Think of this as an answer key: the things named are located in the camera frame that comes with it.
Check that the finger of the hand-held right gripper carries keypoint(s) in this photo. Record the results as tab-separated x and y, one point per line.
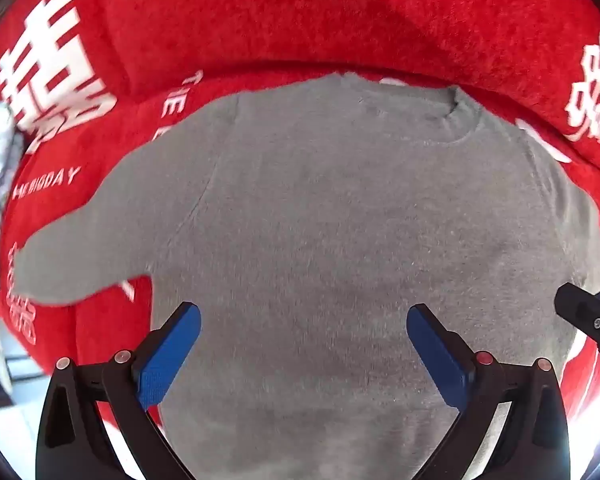
587	315

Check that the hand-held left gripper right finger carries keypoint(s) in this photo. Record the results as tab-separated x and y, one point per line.
437	355

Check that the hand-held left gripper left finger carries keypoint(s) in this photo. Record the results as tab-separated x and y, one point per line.
167	355

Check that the grey knit sweater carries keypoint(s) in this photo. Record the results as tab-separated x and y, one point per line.
330	210

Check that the red printed sofa blanket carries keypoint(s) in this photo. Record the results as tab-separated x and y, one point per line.
280	20

